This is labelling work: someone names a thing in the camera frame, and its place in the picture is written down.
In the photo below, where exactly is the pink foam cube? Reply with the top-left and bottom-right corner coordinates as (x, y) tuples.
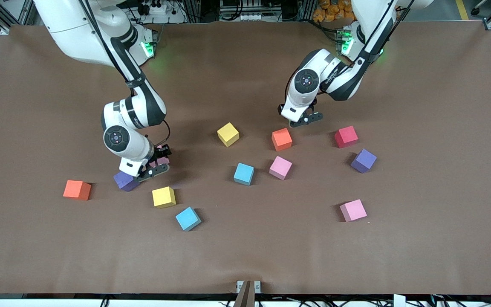
(269, 156), (293, 180)
(150, 147), (170, 168)
(340, 199), (367, 223)

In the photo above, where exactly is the orange foam cube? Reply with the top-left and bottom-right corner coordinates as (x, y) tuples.
(271, 127), (293, 152)
(63, 180), (92, 201)

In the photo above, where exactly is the yellow foam cube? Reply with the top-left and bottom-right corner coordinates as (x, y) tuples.
(152, 186), (176, 209)
(217, 122), (240, 148)

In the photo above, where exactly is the blue foam cube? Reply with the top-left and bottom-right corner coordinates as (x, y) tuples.
(175, 207), (202, 232)
(233, 162), (255, 186)

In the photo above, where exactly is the purple foam cube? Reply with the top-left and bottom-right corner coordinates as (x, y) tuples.
(350, 148), (378, 174)
(113, 171), (141, 192)

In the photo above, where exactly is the red foam cube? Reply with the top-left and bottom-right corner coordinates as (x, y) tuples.
(334, 126), (359, 149)

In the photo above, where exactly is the bag of orange items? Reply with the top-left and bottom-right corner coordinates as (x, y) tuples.
(312, 0), (357, 23)

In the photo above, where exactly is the metal equipment rack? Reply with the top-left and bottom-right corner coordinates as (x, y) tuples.
(219, 0), (264, 22)

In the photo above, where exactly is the white power strip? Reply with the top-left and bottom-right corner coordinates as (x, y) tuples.
(137, 0), (174, 16)

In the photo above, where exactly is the brown paper table cover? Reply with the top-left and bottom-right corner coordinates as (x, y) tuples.
(0, 20), (491, 295)

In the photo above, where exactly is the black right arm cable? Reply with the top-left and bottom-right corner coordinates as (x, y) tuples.
(77, 0), (172, 148)

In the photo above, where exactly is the small metal bracket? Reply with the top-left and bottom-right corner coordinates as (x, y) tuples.
(236, 280), (262, 294)

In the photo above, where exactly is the grey camera support post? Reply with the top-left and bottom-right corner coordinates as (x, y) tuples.
(233, 280), (256, 307)

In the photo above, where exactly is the white table edge rail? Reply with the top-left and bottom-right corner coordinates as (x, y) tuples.
(0, 293), (491, 307)

